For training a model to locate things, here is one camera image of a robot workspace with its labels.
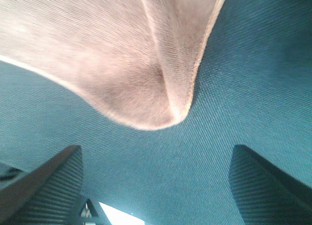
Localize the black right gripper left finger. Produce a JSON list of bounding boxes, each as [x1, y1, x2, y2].
[[0, 145, 83, 225]]

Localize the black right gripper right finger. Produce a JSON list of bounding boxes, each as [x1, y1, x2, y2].
[[229, 145, 312, 225]]

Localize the brown microfiber towel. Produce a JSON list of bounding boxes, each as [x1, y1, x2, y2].
[[0, 0, 225, 130]]

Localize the black fabric table mat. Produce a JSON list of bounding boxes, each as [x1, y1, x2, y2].
[[0, 0, 312, 225]]

